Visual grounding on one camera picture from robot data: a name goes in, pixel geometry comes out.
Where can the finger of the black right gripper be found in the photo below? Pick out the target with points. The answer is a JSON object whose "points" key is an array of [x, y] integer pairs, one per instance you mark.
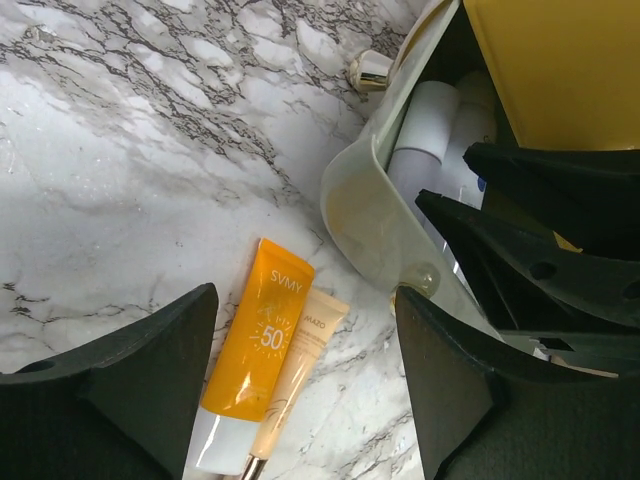
{"points": [[590, 198]]}

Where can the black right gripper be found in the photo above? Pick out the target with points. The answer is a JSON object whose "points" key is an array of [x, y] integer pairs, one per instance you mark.
{"points": [[539, 295]]}

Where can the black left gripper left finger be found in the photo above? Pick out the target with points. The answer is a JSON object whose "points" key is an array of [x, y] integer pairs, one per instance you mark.
{"points": [[119, 407]]}

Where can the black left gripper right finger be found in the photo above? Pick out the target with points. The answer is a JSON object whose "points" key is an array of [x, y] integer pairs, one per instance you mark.
{"points": [[485, 410]]}

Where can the yellow drawer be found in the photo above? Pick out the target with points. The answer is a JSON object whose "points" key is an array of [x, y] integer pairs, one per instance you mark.
{"points": [[566, 72]]}

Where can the orange sunscreen tube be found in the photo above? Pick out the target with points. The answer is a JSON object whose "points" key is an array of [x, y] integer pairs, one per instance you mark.
{"points": [[240, 387]]}

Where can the grey bottom drawer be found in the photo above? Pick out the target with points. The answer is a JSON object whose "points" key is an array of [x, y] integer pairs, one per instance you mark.
{"points": [[364, 213]]}

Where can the lavender white bottle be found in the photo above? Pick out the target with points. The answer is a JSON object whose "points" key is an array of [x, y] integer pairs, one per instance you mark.
{"points": [[416, 161]]}

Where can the white blue tube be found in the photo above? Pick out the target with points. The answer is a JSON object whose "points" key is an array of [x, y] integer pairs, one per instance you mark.
{"points": [[474, 122]]}

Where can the gold cream tube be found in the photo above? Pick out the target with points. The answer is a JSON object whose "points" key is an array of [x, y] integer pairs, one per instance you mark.
{"points": [[318, 321]]}

